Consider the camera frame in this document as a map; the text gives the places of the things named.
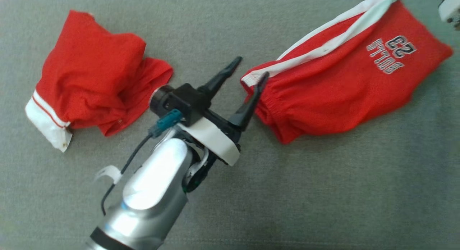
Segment red jersey with white sleeves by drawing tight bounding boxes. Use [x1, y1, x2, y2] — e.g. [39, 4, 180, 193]
[24, 10, 174, 153]

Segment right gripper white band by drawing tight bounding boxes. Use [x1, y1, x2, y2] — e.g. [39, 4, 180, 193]
[438, 0, 460, 30]

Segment left arm cable teal plug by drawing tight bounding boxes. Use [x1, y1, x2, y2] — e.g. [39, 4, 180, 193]
[101, 109, 183, 216]

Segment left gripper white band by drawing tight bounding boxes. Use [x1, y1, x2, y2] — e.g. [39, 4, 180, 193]
[177, 56, 270, 167]

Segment white cable label tag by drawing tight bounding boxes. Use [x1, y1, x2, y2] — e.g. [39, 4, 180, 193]
[94, 165, 123, 184]

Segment grey fabric sofa seat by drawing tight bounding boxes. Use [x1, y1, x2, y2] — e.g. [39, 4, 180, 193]
[0, 0, 460, 250]

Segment red shorts with white stripe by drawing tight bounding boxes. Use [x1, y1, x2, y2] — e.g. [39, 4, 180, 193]
[240, 0, 454, 145]

